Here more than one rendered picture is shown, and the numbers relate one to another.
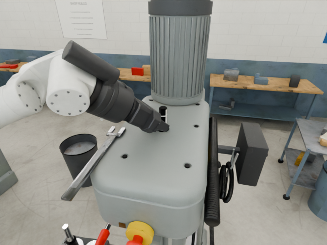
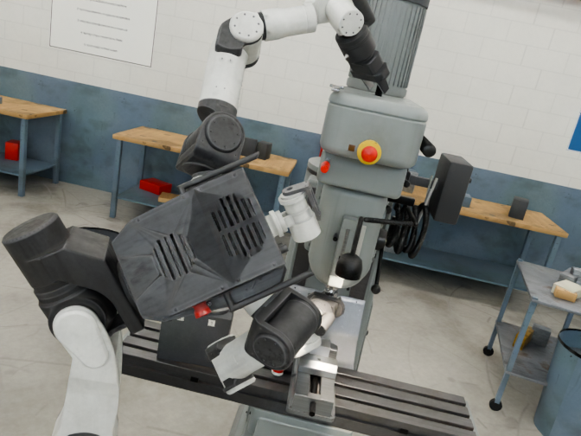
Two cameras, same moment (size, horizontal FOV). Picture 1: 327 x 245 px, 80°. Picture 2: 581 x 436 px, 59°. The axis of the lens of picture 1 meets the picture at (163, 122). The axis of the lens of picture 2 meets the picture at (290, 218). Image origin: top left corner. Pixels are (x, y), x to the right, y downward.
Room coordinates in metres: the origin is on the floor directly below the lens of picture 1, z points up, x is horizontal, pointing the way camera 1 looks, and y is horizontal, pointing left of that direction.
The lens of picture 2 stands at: (-1.02, 0.41, 1.95)
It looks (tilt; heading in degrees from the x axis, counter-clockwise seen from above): 17 degrees down; 351
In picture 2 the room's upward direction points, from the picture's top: 12 degrees clockwise
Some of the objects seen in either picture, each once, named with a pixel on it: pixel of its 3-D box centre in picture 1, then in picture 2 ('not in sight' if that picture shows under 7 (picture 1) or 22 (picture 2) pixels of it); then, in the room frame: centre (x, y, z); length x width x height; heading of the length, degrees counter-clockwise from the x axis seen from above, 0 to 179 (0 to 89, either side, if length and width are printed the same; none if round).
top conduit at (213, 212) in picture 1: (211, 155); (418, 138); (0.47, -0.15, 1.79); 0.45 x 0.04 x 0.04; 168
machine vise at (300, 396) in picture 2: not in sight; (316, 369); (0.44, 0.00, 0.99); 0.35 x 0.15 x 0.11; 170
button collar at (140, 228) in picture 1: (139, 233); (368, 152); (0.25, 0.05, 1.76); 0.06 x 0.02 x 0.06; 78
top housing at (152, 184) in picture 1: (163, 147); (371, 123); (0.48, 0.00, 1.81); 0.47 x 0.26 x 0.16; 168
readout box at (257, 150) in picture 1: (249, 152); (450, 188); (0.69, -0.39, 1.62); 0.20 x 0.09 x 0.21; 168
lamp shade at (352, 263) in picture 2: not in sight; (349, 264); (0.26, 0.03, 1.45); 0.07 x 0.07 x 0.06
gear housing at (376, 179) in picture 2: not in sight; (360, 163); (0.51, -0.01, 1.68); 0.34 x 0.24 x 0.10; 168
